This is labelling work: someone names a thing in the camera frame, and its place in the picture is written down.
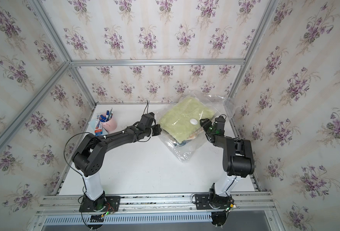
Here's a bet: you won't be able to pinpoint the clear plastic vacuum bag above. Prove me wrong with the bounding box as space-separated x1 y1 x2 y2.
155 90 236 162

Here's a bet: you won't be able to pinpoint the light green blanket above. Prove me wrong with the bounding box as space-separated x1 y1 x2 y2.
158 96 216 138

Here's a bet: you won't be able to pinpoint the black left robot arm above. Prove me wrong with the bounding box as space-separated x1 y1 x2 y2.
71 112 161 202

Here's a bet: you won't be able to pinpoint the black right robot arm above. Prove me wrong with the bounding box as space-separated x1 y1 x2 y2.
200 115 255 202

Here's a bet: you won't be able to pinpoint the white patterned folded blanket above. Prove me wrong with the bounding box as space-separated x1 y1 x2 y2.
174 129 204 146

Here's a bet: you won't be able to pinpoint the white vacuum bag valve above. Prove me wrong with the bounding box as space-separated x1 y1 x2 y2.
190 118 198 125

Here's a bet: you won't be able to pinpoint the pink pen cup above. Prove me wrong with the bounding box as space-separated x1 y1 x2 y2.
100 117 118 133

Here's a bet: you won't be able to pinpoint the blue pens in cup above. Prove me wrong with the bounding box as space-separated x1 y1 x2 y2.
99 108 113 122

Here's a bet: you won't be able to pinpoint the light blue box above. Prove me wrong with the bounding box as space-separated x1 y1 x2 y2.
88 113 108 136

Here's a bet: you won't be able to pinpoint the aluminium frame crossbar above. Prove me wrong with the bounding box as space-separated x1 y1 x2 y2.
70 58 245 67

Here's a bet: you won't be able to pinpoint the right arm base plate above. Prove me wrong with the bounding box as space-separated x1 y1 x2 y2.
191 193 234 210

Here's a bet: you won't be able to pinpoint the aluminium mounting rail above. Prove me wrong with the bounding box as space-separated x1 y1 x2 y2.
36 192 277 216

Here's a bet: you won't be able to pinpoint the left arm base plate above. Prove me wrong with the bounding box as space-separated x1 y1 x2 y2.
79 195 121 213

